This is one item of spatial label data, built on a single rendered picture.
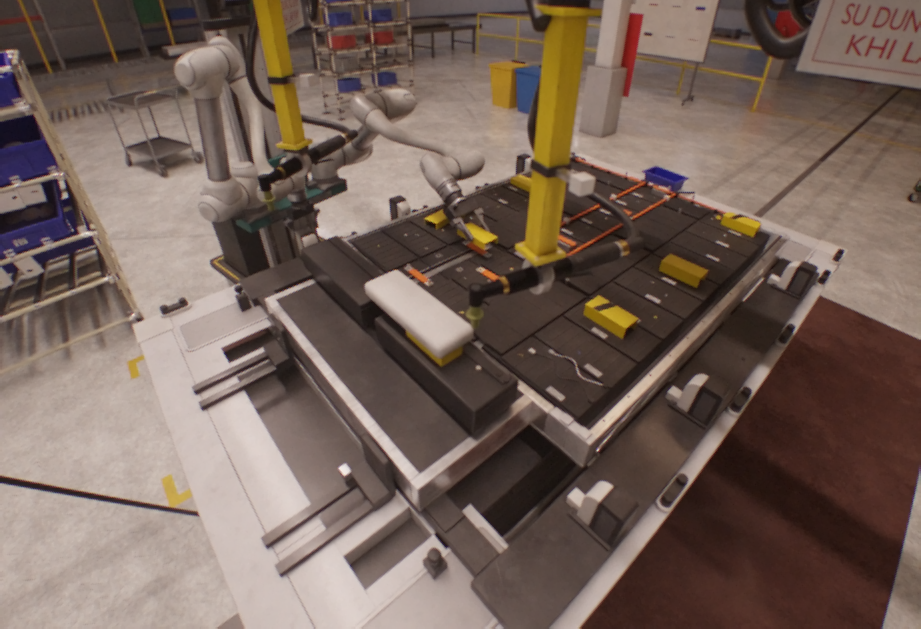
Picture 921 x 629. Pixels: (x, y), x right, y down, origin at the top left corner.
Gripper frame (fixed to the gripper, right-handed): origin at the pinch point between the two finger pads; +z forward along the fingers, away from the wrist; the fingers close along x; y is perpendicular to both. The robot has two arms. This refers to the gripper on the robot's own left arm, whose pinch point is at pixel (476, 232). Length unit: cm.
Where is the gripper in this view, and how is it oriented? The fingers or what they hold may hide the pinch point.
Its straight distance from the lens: 170.3
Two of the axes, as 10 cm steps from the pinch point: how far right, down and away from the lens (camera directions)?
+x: 7.6, -3.9, 5.3
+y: 3.8, -4.0, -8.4
